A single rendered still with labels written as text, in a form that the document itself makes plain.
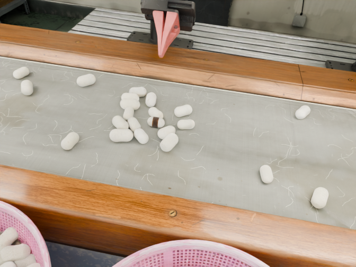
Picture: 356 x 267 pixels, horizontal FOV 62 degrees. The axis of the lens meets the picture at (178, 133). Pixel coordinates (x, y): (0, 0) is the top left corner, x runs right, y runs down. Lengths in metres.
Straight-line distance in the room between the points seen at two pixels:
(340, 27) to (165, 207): 2.43
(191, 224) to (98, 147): 0.21
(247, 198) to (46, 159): 0.31
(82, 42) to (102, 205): 0.46
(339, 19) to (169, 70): 2.13
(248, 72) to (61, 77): 0.40
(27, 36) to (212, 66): 0.44
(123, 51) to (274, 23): 2.00
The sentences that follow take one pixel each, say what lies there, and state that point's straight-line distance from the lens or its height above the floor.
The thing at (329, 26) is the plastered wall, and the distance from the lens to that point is 2.67.
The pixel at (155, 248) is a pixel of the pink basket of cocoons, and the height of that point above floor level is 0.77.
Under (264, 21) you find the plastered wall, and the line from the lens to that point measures 2.59.
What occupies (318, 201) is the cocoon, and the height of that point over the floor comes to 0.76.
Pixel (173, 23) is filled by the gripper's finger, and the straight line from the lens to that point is 0.58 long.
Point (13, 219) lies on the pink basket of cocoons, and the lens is 0.42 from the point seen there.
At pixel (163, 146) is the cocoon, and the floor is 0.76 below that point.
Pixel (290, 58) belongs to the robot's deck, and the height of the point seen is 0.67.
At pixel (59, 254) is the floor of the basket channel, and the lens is 0.47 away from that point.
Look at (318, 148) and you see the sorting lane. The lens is 0.56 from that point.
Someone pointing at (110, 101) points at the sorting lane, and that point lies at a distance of 0.59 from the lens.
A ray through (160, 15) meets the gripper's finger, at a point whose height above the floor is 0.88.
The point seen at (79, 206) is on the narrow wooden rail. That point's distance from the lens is 0.40.
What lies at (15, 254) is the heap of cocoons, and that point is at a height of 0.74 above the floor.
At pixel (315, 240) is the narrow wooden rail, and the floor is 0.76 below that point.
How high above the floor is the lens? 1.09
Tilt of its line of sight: 43 degrees down
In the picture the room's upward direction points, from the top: 5 degrees clockwise
